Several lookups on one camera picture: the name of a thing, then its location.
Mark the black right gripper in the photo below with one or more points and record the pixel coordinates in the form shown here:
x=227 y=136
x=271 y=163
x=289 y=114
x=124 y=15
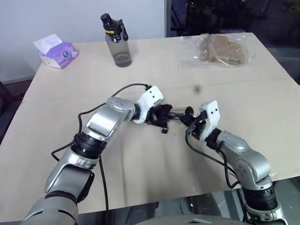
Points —
x=198 y=127

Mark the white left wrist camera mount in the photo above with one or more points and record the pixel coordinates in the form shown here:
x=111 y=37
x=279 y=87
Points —
x=150 y=99

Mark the grey bottle with black cap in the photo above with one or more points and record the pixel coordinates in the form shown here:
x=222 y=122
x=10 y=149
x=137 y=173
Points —
x=118 y=44

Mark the grey window frame post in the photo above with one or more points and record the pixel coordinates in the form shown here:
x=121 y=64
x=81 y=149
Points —
x=167 y=18

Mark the beige cardboard table cover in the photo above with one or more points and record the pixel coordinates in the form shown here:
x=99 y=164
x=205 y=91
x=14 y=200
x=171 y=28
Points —
x=150 y=77

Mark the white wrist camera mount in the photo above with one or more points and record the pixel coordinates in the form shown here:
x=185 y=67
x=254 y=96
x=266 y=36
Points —
x=211 y=117
x=150 y=99

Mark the metal cup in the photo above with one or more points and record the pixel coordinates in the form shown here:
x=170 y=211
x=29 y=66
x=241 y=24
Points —
x=187 y=110

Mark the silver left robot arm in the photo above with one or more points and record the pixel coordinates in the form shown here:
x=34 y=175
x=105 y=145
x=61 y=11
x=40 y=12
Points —
x=103 y=122

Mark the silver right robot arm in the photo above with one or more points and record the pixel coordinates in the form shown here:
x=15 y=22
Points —
x=248 y=161

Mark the purple tissue pack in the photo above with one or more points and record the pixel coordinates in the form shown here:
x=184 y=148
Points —
x=58 y=52

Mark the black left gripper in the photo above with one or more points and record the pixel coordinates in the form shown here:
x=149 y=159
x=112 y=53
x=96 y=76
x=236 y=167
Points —
x=152 y=116

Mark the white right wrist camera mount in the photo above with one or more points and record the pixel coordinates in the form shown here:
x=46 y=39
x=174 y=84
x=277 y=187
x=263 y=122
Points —
x=211 y=117

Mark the dark chair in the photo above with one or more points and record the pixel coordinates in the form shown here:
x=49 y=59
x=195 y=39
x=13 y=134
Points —
x=8 y=105

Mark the clear bag with brown cloth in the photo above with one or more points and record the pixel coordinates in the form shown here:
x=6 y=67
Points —
x=220 y=50

